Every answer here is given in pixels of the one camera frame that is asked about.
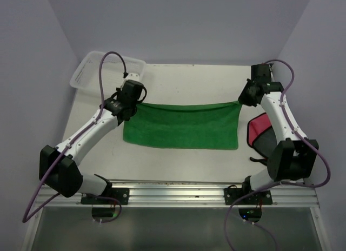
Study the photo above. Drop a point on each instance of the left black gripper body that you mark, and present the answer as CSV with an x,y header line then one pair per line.
x,y
134,107

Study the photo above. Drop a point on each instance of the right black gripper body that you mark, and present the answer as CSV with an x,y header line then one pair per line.
x,y
245,97

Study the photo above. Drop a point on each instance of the green microfiber towel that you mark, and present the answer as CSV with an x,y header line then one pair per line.
x,y
210,126

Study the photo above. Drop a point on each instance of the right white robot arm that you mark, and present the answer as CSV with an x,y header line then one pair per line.
x,y
294,156

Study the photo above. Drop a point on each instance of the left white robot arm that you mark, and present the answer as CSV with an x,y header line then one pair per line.
x,y
58,166

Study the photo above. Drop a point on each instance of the white plastic basket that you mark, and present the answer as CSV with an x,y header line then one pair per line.
x,y
86,78

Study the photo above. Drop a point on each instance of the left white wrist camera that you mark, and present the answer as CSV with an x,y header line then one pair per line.
x,y
134,76

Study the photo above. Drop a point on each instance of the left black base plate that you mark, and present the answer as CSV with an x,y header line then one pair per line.
x,y
107,198

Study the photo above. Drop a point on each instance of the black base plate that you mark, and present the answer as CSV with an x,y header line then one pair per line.
x,y
237,196
107,198

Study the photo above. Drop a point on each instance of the aluminium mounting rail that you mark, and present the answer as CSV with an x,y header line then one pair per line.
x,y
198,195

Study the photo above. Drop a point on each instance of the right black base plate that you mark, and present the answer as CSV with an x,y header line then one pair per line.
x,y
237,196

